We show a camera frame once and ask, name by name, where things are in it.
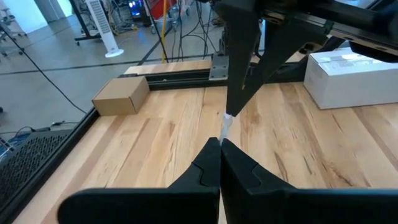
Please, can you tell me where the white cardboard box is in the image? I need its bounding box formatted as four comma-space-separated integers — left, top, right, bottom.
303, 47, 398, 110

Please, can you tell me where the black perforated metal box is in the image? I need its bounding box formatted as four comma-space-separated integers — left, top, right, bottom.
0, 129, 75, 208

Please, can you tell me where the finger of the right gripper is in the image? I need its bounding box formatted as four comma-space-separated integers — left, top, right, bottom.
238, 17, 331, 118
214, 0, 262, 118

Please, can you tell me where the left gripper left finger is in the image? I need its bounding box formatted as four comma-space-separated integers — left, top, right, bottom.
57, 136, 222, 224

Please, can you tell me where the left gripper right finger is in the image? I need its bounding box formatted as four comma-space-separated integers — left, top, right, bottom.
220, 138, 398, 224

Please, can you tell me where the white tower fan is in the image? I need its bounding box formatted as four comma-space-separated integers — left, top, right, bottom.
85, 0, 124, 58

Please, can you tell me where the small brown cardboard box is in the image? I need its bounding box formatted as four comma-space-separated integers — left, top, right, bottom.
92, 76, 150, 116

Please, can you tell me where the long black hanging cable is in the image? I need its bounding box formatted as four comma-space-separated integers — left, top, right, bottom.
0, 23, 88, 115

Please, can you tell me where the clear plastic zip bag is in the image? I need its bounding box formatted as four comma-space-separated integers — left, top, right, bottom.
218, 112, 234, 146

